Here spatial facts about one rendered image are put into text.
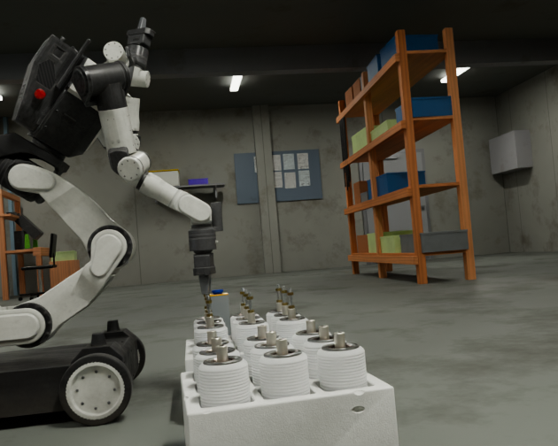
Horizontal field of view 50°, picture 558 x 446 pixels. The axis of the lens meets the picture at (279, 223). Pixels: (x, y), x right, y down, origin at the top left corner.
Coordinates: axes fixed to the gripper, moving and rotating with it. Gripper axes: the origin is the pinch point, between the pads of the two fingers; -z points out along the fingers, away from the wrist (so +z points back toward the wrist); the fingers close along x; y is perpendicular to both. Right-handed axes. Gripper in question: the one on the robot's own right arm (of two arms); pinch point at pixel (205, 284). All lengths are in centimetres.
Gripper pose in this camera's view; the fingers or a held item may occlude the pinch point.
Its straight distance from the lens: 195.6
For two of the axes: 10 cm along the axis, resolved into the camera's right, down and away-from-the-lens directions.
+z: -0.8, -10.0, 0.4
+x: -0.9, -0.4, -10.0
